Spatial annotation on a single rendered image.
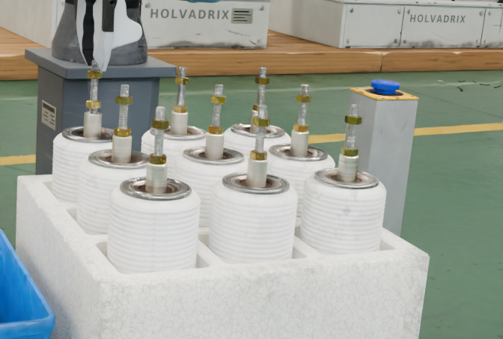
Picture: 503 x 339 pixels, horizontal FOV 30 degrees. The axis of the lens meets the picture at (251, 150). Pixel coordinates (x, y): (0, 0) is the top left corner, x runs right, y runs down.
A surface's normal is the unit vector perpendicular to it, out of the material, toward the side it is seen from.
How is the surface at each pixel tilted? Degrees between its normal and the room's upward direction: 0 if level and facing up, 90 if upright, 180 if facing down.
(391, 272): 90
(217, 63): 90
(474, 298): 0
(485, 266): 0
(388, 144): 90
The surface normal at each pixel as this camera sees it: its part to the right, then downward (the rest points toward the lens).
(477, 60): 0.54, 0.25
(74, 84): -0.22, 0.22
